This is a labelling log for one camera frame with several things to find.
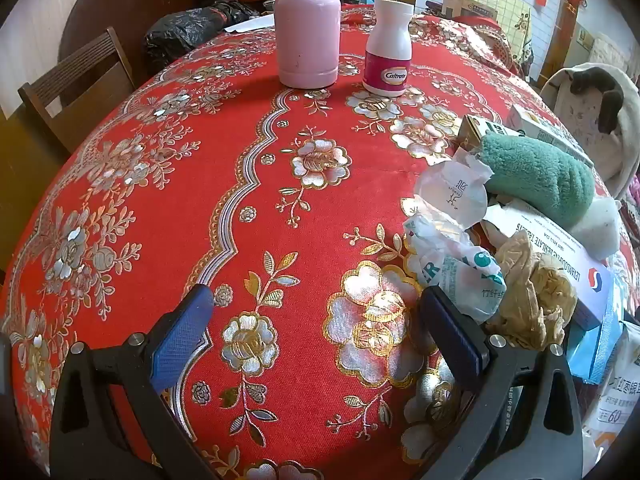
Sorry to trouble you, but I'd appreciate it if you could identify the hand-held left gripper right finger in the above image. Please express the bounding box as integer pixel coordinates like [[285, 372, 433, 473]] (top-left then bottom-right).
[[420, 285, 586, 480]]

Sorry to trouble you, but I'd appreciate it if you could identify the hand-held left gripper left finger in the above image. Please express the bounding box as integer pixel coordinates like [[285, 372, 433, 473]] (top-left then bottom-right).
[[49, 284, 236, 480]]

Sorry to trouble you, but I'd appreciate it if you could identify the white teal wrapper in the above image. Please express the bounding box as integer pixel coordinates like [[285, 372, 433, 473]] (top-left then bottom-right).
[[404, 210, 508, 323]]

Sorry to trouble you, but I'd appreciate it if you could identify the white medicine tablet box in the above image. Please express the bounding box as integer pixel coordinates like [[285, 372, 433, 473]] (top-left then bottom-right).
[[482, 197, 616, 331]]

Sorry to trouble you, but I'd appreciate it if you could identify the green fluffy cloth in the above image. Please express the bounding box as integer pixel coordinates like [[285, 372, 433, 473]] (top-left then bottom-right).
[[477, 132, 596, 228]]

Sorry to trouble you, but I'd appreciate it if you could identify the white green printed box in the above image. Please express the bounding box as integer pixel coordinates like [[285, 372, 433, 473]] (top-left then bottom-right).
[[505, 104, 596, 168]]

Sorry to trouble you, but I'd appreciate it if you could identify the crumpled beige plastic bag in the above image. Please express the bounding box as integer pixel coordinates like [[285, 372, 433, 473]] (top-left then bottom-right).
[[487, 232, 578, 351]]

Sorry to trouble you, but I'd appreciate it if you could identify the crumpled white paper wrapper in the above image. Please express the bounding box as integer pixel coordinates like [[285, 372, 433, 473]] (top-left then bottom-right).
[[414, 152, 493, 226]]

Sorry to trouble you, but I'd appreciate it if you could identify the red floral tablecloth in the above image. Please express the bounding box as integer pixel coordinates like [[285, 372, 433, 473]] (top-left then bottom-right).
[[0, 7, 640, 480]]

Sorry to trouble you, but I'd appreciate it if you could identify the blue plastic packet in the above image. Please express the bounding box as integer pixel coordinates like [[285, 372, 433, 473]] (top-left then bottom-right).
[[567, 300, 626, 386]]

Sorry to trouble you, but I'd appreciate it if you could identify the white printed bag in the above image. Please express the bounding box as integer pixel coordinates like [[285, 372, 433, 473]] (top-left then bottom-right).
[[582, 320, 640, 461]]

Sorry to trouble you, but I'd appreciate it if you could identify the white fluffy cloth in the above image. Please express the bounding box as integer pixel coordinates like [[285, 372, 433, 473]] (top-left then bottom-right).
[[570, 195, 623, 261]]

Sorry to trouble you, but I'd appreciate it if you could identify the brown slatted wooden chair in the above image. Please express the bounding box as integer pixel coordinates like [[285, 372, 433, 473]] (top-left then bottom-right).
[[18, 27, 136, 153]]

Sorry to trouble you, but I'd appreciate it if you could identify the white pink-label supplement bottle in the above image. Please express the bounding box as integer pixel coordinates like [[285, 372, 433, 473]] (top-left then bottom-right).
[[362, 0, 413, 97]]

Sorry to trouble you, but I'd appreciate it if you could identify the black plastic bag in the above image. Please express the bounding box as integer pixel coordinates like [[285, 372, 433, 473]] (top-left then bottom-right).
[[144, 1, 261, 73]]

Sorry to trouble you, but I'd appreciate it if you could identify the yellow floral checked cloth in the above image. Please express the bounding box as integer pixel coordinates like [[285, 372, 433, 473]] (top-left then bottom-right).
[[460, 0, 533, 78]]

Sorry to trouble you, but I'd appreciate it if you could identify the pink thermos bottle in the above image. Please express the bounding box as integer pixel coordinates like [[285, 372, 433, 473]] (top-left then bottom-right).
[[273, 0, 342, 88]]

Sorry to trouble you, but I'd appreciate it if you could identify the printed cardboard box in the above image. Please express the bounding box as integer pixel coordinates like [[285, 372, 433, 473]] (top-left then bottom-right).
[[442, 0, 481, 23]]

